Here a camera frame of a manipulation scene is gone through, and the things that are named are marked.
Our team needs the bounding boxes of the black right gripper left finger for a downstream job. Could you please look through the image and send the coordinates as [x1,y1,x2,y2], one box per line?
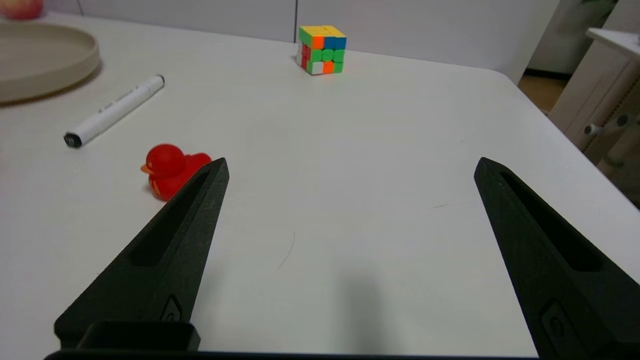
[54,157,230,350]

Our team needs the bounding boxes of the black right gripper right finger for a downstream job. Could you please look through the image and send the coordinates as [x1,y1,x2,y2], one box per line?
[473,157,640,359]

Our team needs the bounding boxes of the beige round plate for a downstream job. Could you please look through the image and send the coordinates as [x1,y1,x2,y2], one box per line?
[0,22,101,104]

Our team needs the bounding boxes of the red rubber duck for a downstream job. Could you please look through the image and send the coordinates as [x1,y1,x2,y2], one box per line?
[140,144,213,202]

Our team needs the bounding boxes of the white marker pen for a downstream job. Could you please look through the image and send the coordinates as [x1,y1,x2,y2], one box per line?
[63,74,166,149]

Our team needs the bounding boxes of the white side table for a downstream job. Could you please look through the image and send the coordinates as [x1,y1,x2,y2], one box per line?
[548,27,640,201]

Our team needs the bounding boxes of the multicoloured puzzle cube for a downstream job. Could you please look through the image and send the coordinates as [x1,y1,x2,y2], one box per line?
[296,25,347,76]

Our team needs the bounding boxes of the pink yellow peach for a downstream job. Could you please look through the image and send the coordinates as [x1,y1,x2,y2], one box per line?
[0,0,44,21]

